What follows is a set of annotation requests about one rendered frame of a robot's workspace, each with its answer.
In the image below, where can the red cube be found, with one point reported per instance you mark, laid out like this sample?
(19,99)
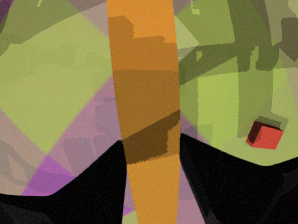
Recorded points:
(264,136)

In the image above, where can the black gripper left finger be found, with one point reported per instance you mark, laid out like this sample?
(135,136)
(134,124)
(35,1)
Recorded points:
(96,196)

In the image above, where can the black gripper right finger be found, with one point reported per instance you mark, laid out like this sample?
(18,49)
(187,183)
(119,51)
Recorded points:
(229,190)

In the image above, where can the orange bar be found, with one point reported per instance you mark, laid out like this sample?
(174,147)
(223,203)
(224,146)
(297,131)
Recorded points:
(143,45)

